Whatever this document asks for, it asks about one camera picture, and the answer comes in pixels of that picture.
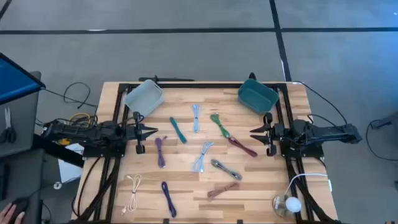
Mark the monitor with blue screen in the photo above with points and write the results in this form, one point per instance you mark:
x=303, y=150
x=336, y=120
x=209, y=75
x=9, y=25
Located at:
x=15, y=79

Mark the teal plastic bin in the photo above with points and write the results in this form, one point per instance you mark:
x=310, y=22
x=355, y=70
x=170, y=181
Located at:
x=258, y=96

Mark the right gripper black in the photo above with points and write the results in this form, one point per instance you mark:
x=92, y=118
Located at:
x=271, y=151

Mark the black aluminium table frame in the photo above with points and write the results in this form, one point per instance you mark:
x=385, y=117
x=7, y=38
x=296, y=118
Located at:
x=202, y=85

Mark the dark grey desk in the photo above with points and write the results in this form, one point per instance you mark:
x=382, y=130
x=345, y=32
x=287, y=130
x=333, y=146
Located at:
x=31, y=174

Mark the black flat bar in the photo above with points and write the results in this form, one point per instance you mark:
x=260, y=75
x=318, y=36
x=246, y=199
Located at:
x=164, y=79

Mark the white paper sheet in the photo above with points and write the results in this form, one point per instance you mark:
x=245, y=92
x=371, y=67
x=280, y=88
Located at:
x=68, y=171

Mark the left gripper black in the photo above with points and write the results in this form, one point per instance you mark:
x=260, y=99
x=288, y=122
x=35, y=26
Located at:
x=140, y=149

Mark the black diagonal beam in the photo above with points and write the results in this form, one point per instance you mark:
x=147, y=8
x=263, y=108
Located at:
x=59, y=152

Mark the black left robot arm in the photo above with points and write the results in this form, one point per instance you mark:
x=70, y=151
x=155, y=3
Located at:
x=93, y=133

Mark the black computer mouse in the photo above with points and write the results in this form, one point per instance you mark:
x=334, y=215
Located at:
x=20, y=205

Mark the white tape roll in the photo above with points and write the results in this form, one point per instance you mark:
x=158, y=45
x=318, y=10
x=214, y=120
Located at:
x=54, y=185

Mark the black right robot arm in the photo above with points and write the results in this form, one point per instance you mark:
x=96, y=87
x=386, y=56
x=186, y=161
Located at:
x=326, y=132

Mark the black stand leg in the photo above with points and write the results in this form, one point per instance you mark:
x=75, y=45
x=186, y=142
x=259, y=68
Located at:
x=385, y=123

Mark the bulb lamp with brass base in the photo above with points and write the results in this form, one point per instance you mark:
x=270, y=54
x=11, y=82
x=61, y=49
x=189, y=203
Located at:
x=293, y=204

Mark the grey side table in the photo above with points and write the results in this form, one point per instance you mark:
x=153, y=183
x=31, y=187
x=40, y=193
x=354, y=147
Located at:
x=25, y=130

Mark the light grey plastic bin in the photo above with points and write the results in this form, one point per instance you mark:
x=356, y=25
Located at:
x=144, y=99

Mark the person's hand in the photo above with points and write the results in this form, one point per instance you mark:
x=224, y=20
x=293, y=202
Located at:
x=7, y=214

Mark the white plastic strip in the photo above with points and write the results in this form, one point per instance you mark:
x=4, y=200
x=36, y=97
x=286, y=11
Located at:
x=330, y=185

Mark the yellow round object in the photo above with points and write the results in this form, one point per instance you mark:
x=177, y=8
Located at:
x=64, y=142

